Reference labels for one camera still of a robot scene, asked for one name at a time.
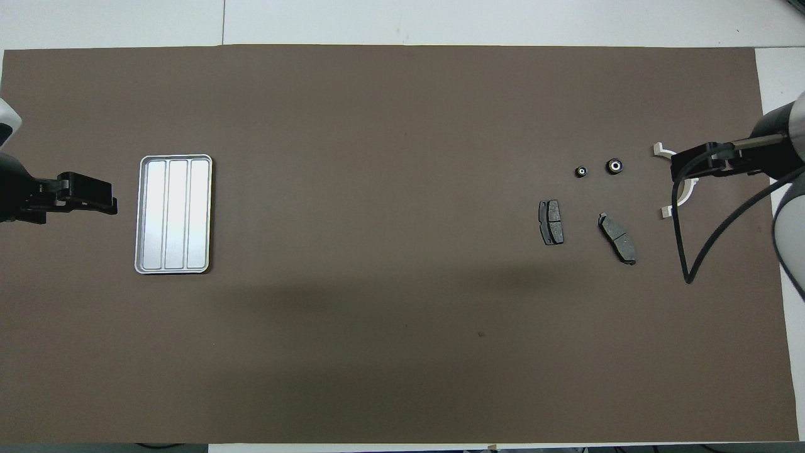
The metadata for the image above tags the silver metal tray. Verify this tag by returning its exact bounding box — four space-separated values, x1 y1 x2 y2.
134 154 213 275

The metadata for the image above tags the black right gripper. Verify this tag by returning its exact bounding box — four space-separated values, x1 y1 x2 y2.
670 104 805 184

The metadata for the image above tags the large grey brake pad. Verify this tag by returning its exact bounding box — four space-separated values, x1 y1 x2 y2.
597 212 638 266

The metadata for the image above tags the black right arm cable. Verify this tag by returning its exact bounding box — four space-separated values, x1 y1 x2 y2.
671 148 805 285

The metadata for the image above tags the white half-ring clamp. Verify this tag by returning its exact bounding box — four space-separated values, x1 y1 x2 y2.
652 143 700 219

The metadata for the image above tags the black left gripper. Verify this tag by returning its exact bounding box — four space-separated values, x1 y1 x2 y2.
0 151 119 225

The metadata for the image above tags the small rectangular brake pad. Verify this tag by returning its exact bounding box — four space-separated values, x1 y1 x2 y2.
538 199 565 246

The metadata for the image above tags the brown table mat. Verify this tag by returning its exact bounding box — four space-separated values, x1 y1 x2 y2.
0 44 799 445

